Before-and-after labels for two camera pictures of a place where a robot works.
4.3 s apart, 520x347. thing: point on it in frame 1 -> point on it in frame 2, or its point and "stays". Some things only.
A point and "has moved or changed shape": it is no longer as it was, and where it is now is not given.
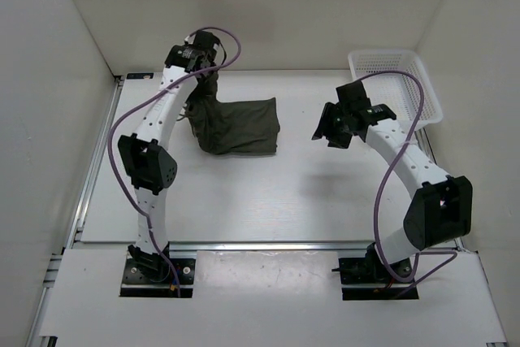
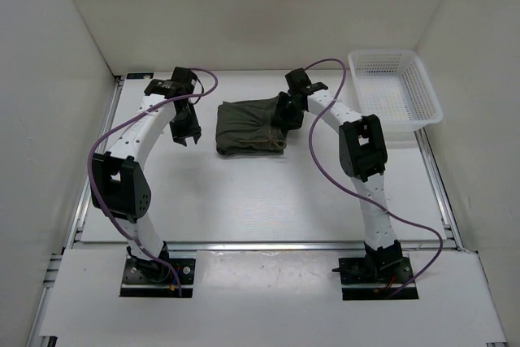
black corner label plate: [139, 75] stays
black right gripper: [325, 127] -> [294, 123]
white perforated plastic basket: [398, 93] stays
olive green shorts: [231, 127] has moved or changed shape
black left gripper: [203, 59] -> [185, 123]
